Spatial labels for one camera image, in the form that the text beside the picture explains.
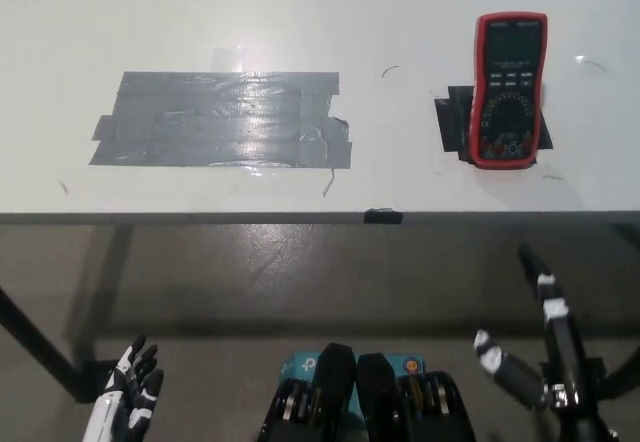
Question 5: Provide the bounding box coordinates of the grey duct tape patch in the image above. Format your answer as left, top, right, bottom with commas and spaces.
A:
88, 69, 354, 169

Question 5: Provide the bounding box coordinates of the small black tape strip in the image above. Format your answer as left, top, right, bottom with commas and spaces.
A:
363, 207, 404, 226

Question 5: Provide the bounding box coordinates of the black table leg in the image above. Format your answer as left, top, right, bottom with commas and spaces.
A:
594, 344, 640, 393
0, 285, 96, 404

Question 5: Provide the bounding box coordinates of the red digital multimeter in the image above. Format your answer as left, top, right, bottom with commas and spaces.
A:
468, 11, 549, 170

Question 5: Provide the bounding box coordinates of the black tape patch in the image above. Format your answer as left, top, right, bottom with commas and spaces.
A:
432, 85, 555, 166

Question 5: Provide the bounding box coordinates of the black and teal robot body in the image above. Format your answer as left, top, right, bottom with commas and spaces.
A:
257, 342, 476, 442

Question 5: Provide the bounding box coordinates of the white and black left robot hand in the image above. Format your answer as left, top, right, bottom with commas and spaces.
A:
93, 334, 165, 433

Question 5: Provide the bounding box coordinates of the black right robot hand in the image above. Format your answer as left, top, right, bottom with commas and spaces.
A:
473, 244, 601, 412

